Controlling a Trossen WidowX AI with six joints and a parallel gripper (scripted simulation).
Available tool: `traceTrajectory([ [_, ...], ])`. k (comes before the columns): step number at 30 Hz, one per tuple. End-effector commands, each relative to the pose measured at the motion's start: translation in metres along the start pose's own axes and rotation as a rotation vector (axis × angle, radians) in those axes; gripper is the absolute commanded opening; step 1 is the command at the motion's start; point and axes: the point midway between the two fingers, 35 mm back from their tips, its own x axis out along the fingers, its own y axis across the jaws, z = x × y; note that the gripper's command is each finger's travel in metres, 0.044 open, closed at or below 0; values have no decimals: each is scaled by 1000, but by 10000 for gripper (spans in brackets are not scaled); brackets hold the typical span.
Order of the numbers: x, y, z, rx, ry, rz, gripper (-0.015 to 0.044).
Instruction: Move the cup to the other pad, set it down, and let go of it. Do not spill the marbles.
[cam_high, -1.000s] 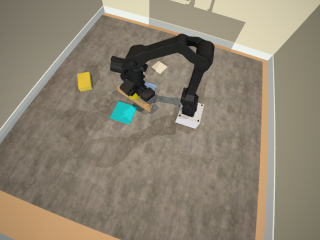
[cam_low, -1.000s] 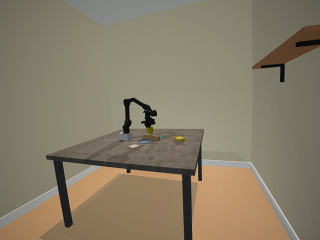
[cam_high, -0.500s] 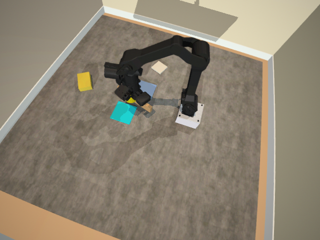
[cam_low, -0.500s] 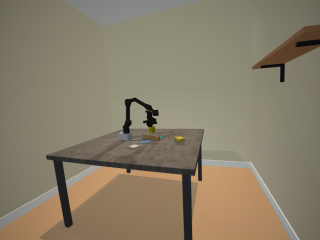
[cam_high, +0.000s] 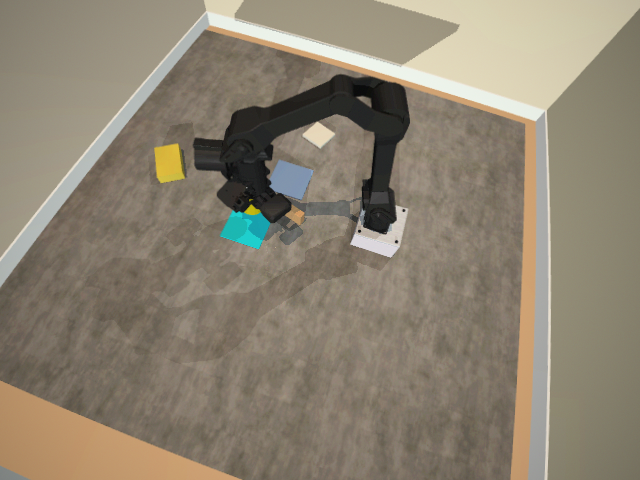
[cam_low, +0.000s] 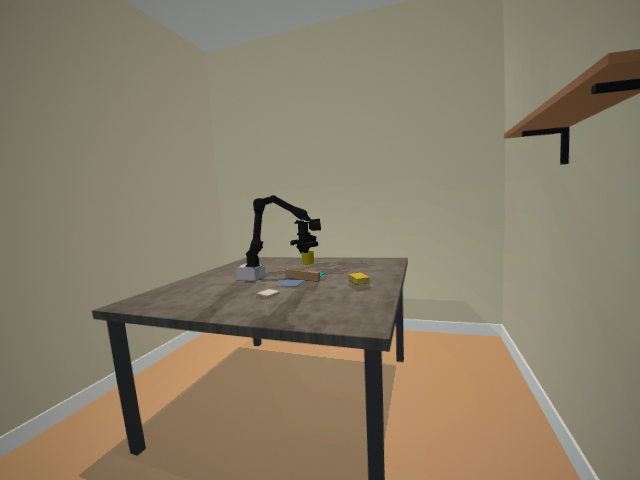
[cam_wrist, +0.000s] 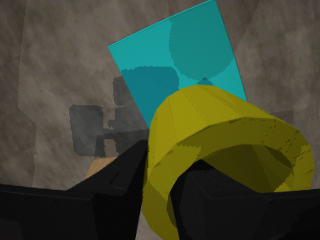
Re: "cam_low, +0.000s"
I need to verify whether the yellow block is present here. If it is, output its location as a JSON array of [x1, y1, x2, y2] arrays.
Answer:
[[349, 273, 370, 285]]

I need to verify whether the yellow cup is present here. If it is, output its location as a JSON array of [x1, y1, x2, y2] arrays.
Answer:
[[301, 251, 314, 265]]

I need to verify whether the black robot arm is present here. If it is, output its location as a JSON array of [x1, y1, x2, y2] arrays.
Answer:
[[245, 195, 321, 267]]

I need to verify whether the cream flat square tile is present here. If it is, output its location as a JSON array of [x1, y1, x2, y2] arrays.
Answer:
[[257, 289, 280, 298]]

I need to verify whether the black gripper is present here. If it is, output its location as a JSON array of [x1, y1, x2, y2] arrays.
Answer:
[[290, 231, 318, 253]]

